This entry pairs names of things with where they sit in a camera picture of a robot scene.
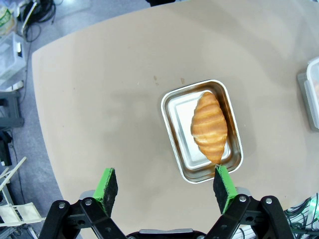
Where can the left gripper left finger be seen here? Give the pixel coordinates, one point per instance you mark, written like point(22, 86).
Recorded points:
point(106, 189)

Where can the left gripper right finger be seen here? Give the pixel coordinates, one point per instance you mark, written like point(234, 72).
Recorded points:
point(223, 189)

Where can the translucent plastic snap lid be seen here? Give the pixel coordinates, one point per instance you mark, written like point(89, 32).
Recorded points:
point(312, 72)

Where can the golden brown croissant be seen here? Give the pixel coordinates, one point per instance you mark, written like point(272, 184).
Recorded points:
point(209, 124)

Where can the clear plastic storage bin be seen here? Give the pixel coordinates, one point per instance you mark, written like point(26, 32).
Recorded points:
point(10, 59)

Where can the yellow green snack bag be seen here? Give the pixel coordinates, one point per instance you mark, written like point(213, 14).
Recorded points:
point(6, 21)

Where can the white folding frame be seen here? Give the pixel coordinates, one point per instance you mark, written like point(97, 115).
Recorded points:
point(15, 214)

